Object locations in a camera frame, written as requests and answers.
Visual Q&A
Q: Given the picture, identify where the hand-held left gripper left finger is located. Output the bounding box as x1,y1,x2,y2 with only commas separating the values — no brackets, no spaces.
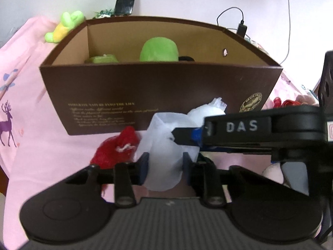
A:
62,152,150,206

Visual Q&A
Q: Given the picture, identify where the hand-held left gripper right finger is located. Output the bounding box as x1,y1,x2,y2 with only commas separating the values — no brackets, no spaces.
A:
182,151,266,206

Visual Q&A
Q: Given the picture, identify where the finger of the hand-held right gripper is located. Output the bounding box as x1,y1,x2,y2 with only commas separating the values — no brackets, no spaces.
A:
172,126,206,148

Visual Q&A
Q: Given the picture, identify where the white plush toy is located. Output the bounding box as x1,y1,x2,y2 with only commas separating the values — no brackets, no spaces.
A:
134,97,227,191

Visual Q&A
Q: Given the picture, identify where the red knitted cloth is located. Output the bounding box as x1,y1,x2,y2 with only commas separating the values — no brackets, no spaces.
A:
90,125,141,200

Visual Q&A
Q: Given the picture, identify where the brown cardboard box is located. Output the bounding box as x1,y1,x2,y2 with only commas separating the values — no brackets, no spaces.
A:
40,16,283,136

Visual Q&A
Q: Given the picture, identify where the large green plush toy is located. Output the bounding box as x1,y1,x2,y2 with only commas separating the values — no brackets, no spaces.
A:
140,37,195,62

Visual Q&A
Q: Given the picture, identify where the green knitted cloth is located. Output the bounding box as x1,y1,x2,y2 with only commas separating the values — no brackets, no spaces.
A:
84,54,119,64

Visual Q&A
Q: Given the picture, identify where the red patterned scarf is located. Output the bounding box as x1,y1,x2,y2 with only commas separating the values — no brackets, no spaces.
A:
272,96,305,108

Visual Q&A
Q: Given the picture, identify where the dusty pink plush toy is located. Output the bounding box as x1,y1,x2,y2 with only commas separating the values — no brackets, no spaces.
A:
294,94,319,107

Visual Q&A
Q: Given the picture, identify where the cream plush toy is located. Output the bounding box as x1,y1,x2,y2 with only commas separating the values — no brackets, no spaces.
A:
261,161,285,185

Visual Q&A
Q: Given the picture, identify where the white power strip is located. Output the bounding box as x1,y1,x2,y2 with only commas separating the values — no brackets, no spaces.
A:
243,35,262,50

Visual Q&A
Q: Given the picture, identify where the pink printed bedsheet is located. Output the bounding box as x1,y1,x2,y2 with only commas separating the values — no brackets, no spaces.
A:
0,16,333,248

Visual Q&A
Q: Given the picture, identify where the green and yellow plush toy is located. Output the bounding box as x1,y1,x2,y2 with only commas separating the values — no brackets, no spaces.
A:
45,11,85,43

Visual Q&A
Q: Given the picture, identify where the black cable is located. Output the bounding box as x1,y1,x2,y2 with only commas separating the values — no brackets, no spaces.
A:
217,6,245,29

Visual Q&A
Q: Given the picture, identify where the grey cable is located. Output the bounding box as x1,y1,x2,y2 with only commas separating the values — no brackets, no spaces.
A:
282,0,292,63

